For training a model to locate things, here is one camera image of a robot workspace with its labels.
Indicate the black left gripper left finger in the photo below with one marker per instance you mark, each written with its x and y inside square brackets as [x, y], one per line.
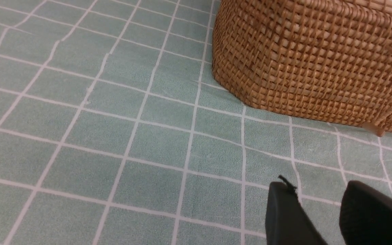
[286, 222]

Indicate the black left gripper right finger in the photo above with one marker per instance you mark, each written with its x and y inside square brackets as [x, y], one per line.
[365, 215]

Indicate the woven rattan basket green lining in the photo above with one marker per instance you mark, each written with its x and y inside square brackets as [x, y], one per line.
[326, 60]

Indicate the green checkered tablecloth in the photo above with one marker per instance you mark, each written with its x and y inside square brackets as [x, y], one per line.
[114, 132]

